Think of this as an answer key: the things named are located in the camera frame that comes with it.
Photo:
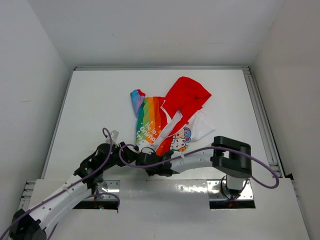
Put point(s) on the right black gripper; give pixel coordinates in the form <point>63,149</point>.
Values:
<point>150,172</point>

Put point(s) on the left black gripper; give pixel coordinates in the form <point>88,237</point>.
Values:
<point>128,155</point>

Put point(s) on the rainbow red child jacket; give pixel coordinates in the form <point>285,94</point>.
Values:
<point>171,122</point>

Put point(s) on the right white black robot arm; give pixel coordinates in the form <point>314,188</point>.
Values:
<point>230,161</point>

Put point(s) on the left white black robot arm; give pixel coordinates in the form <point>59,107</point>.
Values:
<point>40,221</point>

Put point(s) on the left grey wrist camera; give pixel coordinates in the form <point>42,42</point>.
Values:
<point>112,140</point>

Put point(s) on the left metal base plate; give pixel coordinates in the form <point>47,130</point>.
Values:
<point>107,190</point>

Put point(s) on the metal base plate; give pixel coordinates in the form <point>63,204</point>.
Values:
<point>107,190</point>
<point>217,191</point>

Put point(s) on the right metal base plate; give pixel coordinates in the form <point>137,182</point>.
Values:
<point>217,191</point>

